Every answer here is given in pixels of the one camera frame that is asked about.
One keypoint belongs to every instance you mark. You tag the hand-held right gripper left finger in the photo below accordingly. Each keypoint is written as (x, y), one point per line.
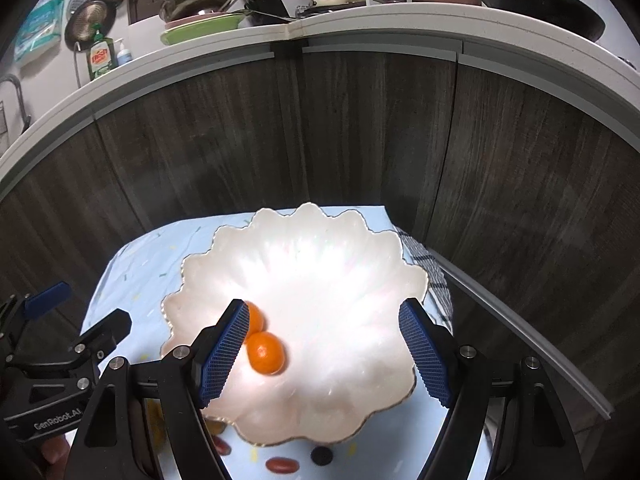
(225, 355)

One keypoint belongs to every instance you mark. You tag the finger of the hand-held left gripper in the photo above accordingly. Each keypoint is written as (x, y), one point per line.
(107, 330)
(47, 297)

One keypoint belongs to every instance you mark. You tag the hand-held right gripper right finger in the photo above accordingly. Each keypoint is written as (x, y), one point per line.
(425, 355)

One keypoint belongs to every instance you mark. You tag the red grape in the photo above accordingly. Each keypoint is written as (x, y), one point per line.
(220, 446)
(282, 465)

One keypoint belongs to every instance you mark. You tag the white shell-shaped bowl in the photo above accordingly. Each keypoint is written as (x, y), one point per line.
(325, 285)

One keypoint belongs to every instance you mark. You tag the dark blueberry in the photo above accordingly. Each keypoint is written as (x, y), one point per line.
(321, 455)

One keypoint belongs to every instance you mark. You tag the person's left hand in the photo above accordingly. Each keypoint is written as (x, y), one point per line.
(52, 452)

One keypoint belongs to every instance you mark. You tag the orange tangerine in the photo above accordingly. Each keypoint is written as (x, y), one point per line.
(256, 317)
(265, 353)

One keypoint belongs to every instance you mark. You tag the light blue tablecloth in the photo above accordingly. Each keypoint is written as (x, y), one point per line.
(135, 280)

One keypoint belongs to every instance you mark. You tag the brown longan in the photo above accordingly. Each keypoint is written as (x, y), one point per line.
(216, 427)

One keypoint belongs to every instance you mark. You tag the checked white cloth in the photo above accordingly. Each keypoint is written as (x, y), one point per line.
(430, 270)

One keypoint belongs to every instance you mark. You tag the grey metal strip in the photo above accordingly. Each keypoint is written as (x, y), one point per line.
(525, 335)

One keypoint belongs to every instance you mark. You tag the metal faucet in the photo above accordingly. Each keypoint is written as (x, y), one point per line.
(15, 95)

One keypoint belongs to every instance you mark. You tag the green dish soap bottle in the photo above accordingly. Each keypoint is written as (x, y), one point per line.
(101, 57)

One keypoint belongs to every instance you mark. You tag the white pump bottle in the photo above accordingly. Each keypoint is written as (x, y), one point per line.
(122, 54)

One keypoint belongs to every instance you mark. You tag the hanging black frying pan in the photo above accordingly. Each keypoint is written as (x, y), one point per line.
(87, 22)

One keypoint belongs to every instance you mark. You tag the green plate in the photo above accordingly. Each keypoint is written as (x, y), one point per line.
(205, 32)

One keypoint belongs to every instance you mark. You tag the pink plate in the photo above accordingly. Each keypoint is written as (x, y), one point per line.
(190, 22)

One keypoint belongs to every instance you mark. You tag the black tray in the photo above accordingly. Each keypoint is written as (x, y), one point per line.
(265, 10)

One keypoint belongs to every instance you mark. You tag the large black wok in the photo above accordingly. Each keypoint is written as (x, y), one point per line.
(540, 0)

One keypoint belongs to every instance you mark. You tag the teal wall packet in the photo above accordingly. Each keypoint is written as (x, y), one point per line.
(37, 25)

